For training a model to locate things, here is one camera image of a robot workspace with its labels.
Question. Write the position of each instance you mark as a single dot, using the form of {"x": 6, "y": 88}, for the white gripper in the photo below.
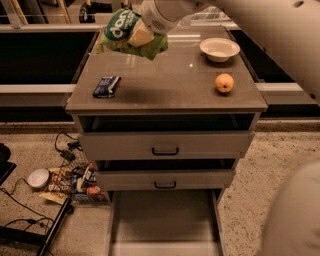
{"x": 154, "y": 16}

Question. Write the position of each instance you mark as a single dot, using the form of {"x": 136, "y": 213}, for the green rice chip bag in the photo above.
{"x": 116, "y": 34}

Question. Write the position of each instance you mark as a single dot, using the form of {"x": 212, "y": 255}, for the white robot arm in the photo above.
{"x": 289, "y": 32}

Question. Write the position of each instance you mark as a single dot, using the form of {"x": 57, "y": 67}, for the white bowl on counter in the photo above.
{"x": 219, "y": 49}

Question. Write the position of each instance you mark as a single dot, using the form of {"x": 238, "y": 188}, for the grey drawer cabinet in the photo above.
{"x": 175, "y": 92}

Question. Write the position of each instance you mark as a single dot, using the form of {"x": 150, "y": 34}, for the open bottom drawer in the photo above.
{"x": 165, "y": 223}

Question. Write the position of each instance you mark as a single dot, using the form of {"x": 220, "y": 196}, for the blue snack packet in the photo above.
{"x": 106, "y": 87}

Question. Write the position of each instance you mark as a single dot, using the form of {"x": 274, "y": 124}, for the orange fruit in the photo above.
{"x": 224, "y": 83}

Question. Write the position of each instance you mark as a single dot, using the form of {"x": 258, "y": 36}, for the pile of snack packets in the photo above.
{"x": 77, "y": 183}

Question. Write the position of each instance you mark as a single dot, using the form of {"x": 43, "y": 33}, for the white bowl on floor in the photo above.
{"x": 38, "y": 178}

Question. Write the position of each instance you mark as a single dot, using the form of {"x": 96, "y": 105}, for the wire basket behind counter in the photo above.
{"x": 208, "y": 15}

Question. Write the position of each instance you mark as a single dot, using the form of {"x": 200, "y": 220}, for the top drawer with handle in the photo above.
{"x": 165, "y": 145}

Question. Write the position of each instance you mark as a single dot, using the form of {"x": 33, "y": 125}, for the drawer with handle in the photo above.
{"x": 165, "y": 145}
{"x": 163, "y": 180}

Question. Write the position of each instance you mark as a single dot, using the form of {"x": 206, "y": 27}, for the middle drawer with handle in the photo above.
{"x": 163, "y": 180}

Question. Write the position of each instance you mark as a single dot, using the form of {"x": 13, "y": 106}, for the black stand frame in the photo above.
{"x": 8, "y": 235}

